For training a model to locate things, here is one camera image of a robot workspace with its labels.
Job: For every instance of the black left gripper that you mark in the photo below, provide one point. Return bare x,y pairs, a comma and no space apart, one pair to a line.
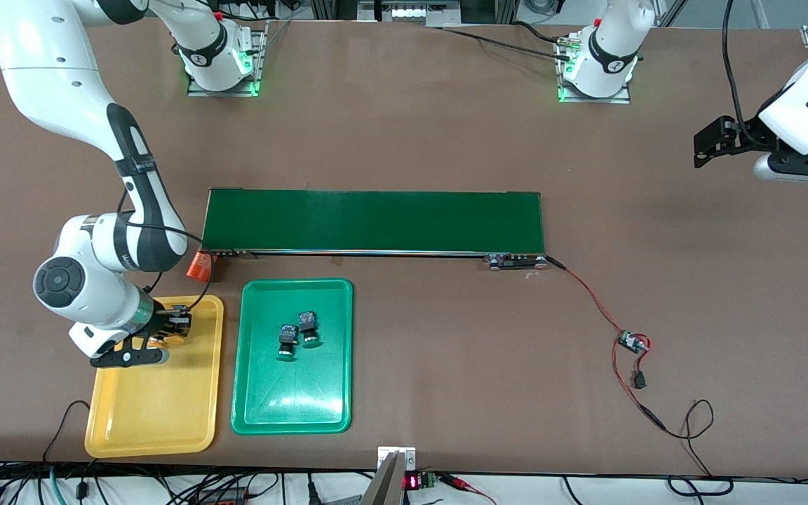
750,135

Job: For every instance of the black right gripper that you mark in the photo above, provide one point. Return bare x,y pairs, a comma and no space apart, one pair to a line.
163,317

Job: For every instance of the orange cylinder printed 4680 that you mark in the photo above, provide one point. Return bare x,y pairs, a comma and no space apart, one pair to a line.
200,266

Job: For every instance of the green mushroom push button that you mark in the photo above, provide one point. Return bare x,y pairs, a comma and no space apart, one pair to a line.
286,344
308,326

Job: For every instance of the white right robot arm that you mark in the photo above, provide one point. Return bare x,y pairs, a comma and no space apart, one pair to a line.
46,70

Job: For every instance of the yellow plastic tray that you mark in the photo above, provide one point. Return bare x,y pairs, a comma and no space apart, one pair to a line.
155,400

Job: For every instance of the green plastic tray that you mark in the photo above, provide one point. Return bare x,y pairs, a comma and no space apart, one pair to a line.
292,393

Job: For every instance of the orange power strip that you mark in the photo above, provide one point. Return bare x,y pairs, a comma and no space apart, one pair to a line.
221,499

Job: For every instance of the green belt conveyor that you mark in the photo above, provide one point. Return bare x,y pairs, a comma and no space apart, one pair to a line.
376,221

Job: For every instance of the small circuit board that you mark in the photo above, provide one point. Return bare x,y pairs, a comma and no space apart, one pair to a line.
632,342

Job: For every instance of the small black connector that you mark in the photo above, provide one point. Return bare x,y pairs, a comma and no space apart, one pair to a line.
639,381

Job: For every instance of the grey metal pole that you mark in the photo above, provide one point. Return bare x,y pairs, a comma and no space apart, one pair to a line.
384,487

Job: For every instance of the red digit display module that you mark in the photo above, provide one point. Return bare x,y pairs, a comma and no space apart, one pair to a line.
412,482

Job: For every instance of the red clip lead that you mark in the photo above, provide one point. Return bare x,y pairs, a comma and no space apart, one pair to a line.
456,482

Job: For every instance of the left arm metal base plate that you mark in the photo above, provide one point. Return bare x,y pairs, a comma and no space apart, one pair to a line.
593,99

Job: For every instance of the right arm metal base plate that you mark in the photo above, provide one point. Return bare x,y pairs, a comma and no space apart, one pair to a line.
221,92

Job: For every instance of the small metal bracket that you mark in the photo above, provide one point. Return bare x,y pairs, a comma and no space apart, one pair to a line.
386,454

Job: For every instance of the aluminium frame structure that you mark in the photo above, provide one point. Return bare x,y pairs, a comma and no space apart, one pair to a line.
404,12

